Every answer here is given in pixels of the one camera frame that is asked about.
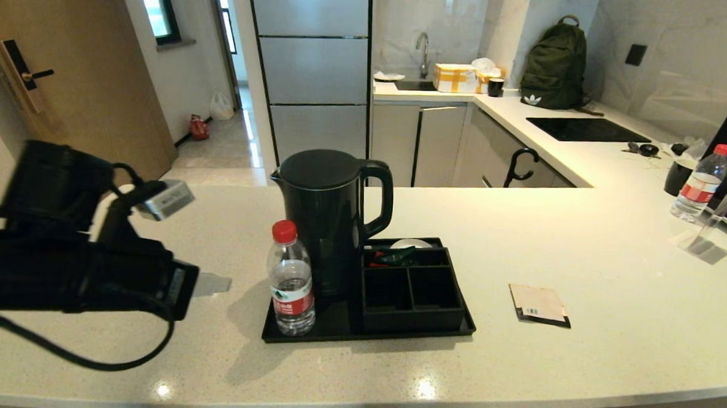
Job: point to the clear crumpled plastic wrap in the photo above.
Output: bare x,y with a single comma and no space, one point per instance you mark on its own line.
697,148

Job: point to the grey counter cabinet front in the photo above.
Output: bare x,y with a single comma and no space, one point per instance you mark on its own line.
488,148

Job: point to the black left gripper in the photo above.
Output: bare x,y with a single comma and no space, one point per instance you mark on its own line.
133,280

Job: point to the kitchen sink basin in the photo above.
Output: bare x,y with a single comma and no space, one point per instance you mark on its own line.
415,85

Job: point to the green backpack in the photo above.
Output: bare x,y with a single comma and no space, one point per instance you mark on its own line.
556,65

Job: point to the black serving tray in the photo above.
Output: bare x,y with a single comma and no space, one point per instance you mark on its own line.
334,322

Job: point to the grey cabinet door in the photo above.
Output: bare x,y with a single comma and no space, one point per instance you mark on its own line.
394,141
440,143

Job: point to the crumpled white bag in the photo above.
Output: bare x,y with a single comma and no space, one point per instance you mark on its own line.
484,64

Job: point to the white plastic bag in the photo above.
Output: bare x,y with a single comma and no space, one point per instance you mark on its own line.
222,107

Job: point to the yellow taped cardboard box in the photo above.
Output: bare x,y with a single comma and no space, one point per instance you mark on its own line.
455,78

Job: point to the black wall socket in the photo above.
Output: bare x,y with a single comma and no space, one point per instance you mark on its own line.
637,54

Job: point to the red cap water bottle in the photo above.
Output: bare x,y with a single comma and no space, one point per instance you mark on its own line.
698,188

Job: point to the chrome sink faucet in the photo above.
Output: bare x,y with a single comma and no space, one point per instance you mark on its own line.
425,47

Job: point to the grey refrigerator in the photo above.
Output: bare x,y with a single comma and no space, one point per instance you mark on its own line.
314,67

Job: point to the red label water bottle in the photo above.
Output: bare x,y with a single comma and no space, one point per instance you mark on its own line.
291,287

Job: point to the brown paper packet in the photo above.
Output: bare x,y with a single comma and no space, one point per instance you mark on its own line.
537,300

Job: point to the black electric kettle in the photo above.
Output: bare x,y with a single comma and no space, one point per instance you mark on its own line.
325,227

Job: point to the red bag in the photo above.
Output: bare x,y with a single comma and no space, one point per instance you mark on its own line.
199,128

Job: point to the red and black object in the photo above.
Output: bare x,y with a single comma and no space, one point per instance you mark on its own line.
373,262

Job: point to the black round small object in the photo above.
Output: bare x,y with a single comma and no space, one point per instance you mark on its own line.
649,150

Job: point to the black mug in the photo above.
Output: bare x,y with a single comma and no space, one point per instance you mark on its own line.
496,87
677,178

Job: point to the black induction cooktop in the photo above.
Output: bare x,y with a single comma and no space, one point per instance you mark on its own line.
587,130

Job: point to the wooden door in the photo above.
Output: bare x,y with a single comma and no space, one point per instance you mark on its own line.
99,82

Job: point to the white dish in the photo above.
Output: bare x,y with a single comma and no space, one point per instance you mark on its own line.
389,76

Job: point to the black compartment organizer box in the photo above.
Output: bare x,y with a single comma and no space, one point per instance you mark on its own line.
413,319

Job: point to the black framed window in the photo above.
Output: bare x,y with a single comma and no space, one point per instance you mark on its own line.
154,5

